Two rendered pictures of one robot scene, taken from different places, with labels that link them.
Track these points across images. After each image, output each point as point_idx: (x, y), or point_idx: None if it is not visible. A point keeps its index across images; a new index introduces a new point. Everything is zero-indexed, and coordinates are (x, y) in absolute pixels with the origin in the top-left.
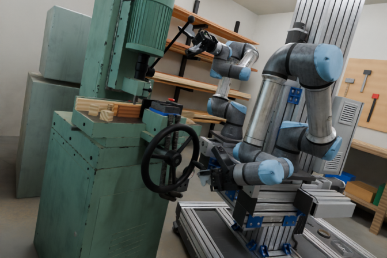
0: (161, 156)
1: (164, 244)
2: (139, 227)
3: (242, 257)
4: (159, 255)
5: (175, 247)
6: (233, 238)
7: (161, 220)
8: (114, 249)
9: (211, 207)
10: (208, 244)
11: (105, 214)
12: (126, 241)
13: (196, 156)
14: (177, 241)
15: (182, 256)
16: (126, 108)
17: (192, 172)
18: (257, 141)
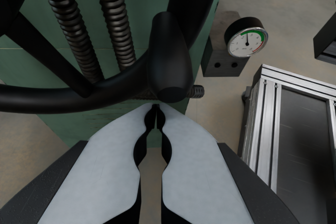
0: None
1: (220, 110)
2: (129, 105)
3: (318, 219)
4: (204, 122)
5: (232, 121)
6: (326, 171)
7: (180, 103)
8: (94, 118)
9: (321, 94)
10: (263, 164)
11: (36, 78)
12: (111, 114)
13: None
14: (239, 113)
15: (234, 137)
16: None
17: (258, 41)
18: None
